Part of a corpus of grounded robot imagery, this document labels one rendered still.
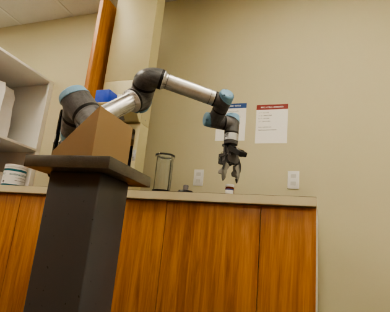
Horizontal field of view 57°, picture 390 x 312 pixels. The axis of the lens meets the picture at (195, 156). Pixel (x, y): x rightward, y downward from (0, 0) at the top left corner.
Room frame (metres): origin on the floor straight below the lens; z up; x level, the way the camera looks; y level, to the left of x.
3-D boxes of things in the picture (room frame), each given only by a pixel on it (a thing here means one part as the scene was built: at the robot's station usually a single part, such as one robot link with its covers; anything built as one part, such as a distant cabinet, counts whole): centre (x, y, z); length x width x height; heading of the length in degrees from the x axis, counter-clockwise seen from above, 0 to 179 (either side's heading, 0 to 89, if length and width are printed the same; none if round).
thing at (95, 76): (2.38, 0.66, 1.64); 0.49 x 0.03 x 1.40; 160
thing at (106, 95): (2.13, 0.60, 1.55); 0.10 x 0.10 x 0.09; 70
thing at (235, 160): (1.77, -0.17, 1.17); 0.09 x 0.08 x 0.12; 32
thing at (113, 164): (1.27, 0.36, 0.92); 0.32 x 0.32 x 0.04; 72
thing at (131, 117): (2.11, 0.52, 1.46); 0.32 x 0.12 x 0.10; 70
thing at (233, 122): (1.77, -0.17, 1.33); 0.09 x 0.08 x 0.11; 108
